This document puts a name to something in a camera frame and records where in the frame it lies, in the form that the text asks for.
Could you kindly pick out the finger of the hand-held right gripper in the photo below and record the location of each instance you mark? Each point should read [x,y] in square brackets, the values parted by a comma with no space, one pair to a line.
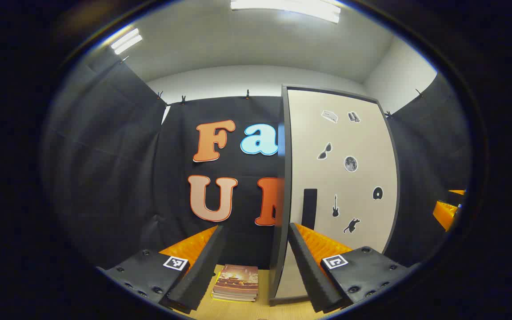
[458,192]
[443,214]

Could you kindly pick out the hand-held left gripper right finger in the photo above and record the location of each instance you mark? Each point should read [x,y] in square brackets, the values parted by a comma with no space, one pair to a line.
[309,271]

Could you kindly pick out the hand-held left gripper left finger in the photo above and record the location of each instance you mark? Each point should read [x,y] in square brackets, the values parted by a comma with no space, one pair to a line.
[202,271]

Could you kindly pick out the beige cabinet door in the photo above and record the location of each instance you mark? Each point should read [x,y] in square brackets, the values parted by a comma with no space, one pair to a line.
[349,133]

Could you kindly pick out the dark grey cabinet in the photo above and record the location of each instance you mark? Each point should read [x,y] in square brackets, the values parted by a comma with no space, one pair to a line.
[285,178]

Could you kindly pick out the brown cover book stack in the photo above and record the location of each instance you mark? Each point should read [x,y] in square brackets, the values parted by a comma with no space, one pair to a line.
[238,280]

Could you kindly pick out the black backdrop cloth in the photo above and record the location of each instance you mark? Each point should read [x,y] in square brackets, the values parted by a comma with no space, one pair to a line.
[105,178]

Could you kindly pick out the long ceiling light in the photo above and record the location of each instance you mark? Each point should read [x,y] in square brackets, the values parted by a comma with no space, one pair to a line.
[282,6]

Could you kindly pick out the ceiling light near wall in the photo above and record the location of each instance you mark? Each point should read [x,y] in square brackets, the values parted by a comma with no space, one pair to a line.
[126,41]

